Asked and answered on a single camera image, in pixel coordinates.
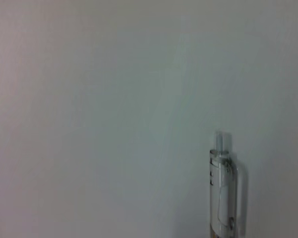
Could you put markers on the grey pen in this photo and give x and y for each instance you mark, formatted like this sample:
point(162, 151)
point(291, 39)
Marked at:
point(222, 193)

